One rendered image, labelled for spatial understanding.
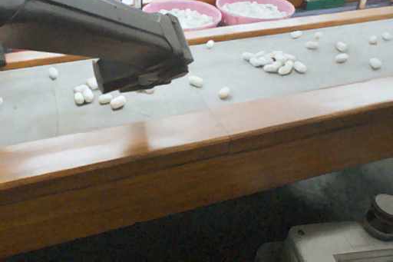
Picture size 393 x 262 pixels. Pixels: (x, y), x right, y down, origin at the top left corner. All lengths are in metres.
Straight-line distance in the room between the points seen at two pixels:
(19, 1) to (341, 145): 0.80
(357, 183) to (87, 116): 1.39
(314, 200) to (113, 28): 1.50
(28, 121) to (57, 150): 0.15
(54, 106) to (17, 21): 0.60
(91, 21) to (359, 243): 0.85
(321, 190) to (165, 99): 1.11
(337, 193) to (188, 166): 1.18
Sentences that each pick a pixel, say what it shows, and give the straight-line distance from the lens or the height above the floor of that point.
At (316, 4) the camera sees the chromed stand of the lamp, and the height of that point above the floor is 0.70.
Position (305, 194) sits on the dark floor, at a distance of 1.74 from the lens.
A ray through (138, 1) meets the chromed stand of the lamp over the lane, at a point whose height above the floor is 0.87.
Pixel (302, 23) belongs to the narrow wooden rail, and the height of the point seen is 0.76.
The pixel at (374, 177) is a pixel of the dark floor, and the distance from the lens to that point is 1.97.
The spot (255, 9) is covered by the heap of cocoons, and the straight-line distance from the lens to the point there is 1.39.
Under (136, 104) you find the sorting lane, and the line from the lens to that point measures 0.80.
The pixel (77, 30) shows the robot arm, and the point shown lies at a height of 1.09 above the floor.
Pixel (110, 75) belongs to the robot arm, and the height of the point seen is 0.94.
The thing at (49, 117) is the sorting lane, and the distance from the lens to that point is 0.78.
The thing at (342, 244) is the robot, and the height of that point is 0.48.
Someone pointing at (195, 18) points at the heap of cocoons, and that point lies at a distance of 1.28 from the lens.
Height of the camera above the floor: 1.20
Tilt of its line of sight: 32 degrees down
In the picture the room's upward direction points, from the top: straight up
